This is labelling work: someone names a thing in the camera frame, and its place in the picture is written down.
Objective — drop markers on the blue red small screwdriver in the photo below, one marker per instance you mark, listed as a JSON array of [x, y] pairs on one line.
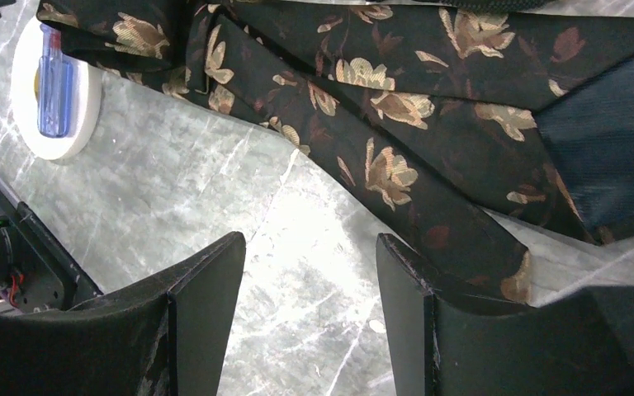
[[55, 86]]

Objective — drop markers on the white tape roll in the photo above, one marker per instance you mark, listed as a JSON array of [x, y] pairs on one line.
[[86, 100]]

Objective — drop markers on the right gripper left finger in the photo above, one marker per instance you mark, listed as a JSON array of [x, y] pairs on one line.
[[164, 335]]

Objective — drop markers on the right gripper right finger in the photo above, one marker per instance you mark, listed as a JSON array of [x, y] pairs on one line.
[[447, 337]]

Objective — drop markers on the black gold patterned tie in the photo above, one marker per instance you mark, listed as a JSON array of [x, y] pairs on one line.
[[433, 117]]

